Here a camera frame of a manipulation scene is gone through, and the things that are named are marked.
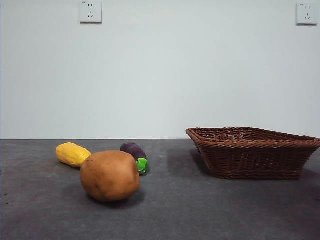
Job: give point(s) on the purple eggplant with green stem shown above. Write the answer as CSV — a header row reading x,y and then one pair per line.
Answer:
x,y
132,150

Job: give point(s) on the brown potato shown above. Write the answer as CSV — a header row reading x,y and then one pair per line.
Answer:
x,y
110,175

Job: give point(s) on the yellow corn cob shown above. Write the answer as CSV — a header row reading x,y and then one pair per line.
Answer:
x,y
71,153

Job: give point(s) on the brown wicker basket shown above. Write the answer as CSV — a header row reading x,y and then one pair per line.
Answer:
x,y
250,160

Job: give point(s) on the white wall socket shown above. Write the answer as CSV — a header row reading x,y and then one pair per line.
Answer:
x,y
306,13
91,12

